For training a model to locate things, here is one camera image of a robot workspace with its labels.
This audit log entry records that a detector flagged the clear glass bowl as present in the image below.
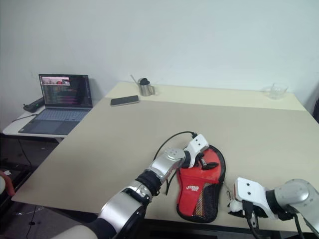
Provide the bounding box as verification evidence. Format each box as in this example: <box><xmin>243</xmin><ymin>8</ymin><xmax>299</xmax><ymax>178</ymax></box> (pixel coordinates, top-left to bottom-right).
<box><xmin>263</xmin><ymin>83</ymin><xmax>289</xmax><ymax>101</ymax></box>

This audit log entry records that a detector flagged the steel milk pitcher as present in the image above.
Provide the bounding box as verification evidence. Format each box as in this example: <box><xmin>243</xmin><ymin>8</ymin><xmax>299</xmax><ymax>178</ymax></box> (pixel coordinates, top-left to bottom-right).
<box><xmin>138</xmin><ymin>81</ymin><xmax>157</xmax><ymax>97</ymax></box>

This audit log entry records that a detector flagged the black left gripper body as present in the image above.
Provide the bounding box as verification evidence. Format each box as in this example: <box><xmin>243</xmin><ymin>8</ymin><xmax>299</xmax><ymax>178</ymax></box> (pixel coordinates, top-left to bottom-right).
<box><xmin>195</xmin><ymin>151</ymin><xmax>208</xmax><ymax>170</ymax></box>

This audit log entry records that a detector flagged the white side table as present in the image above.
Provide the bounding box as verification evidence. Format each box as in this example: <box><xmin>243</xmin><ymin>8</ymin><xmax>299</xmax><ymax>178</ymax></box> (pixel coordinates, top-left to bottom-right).
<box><xmin>1</xmin><ymin>99</ymin><xmax>100</xmax><ymax>144</ymax></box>

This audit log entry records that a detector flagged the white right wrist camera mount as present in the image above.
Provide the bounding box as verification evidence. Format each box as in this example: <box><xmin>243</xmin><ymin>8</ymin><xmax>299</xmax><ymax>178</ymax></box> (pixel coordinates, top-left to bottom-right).
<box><xmin>233</xmin><ymin>177</ymin><xmax>281</xmax><ymax>222</ymax></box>

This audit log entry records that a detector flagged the black smartphone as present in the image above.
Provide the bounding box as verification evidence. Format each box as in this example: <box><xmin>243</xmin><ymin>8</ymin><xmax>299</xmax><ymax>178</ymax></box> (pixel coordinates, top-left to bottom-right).
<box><xmin>110</xmin><ymin>95</ymin><xmax>140</xmax><ymax>108</ymax></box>

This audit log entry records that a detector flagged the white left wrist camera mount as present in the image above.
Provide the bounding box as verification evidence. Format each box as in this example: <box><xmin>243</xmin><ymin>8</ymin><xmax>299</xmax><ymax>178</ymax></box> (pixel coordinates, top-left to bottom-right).
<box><xmin>183</xmin><ymin>133</ymin><xmax>210</xmax><ymax>169</ymax></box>

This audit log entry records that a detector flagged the black laptop cable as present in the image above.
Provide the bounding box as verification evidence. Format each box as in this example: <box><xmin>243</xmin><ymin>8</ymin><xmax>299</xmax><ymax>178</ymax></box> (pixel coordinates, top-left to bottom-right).
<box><xmin>11</xmin><ymin>113</ymin><xmax>38</xmax><ymax>124</ymax></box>

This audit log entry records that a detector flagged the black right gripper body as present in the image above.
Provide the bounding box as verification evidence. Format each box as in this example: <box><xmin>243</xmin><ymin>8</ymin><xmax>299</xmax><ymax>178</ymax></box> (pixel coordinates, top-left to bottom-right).
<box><xmin>250</xmin><ymin>204</ymin><xmax>269</xmax><ymax>221</ymax></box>

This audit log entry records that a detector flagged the grey open laptop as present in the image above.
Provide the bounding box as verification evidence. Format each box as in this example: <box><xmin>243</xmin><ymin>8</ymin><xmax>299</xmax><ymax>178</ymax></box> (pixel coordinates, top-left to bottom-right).
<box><xmin>18</xmin><ymin>73</ymin><xmax>93</xmax><ymax>136</ymax></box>

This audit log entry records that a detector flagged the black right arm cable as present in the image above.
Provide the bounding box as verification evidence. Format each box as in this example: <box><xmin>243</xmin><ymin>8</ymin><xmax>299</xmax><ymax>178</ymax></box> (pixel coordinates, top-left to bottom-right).
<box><xmin>242</xmin><ymin>200</ymin><xmax>308</xmax><ymax>239</ymax></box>

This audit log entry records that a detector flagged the white plush charm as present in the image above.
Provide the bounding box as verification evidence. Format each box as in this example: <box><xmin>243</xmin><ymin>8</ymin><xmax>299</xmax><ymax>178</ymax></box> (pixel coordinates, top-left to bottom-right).
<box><xmin>228</xmin><ymin>198</ymin><xmax>244</xmax><ymax>213</ymax></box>

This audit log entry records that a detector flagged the red and white object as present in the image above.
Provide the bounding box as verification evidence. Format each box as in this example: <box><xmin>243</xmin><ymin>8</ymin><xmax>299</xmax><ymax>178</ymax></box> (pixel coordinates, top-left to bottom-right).
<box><xmin>0</xmin><ymin>170</ymin><xmax>16</xmax><ymax>198</ymax></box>

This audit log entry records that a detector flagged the black and red paddle case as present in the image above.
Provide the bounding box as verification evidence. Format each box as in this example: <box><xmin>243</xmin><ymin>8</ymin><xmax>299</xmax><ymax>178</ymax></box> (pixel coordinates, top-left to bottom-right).
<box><xmin>175</xmin><ymin>144</ymin><xmax>227</xmax><ymax>224</ymax></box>

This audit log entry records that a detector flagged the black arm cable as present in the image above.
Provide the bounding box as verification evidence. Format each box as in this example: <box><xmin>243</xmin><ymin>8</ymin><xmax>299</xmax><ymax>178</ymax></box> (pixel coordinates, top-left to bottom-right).
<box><xmin>242</xmin><ymin>200</ymin><xmax>308</xmax><ymax>239</ymax></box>
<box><xmin>153</xmin><ymin>131</ymin><xmax>198</xmax><ymax>198</ymax></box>

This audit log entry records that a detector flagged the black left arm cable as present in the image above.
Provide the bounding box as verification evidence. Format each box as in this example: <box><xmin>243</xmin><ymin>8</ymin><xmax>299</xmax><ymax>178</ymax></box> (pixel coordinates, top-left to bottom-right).
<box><xmin>153</xmin><ymin>131</ymin><xmax>198</xmax><ymax>198</ymax></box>

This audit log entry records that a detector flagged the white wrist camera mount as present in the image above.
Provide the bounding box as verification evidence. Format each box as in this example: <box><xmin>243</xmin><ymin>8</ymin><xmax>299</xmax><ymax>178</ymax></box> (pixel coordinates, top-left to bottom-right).
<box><xmin>183</xmin><ymin>133</ymin><xmax>210</xmax><ymax>169</ymax></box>
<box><xmin>233</xmin><ymin>177</ymin><xmax>281</xmax><ymax>222</ymax></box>

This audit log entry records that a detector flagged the black handheld controller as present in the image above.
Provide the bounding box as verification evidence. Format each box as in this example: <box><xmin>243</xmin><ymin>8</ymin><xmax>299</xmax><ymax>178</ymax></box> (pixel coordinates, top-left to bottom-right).
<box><xmin>23</xmin><ymin>97</ymin><xmax>45</xmax><ymax>112</ymax></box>

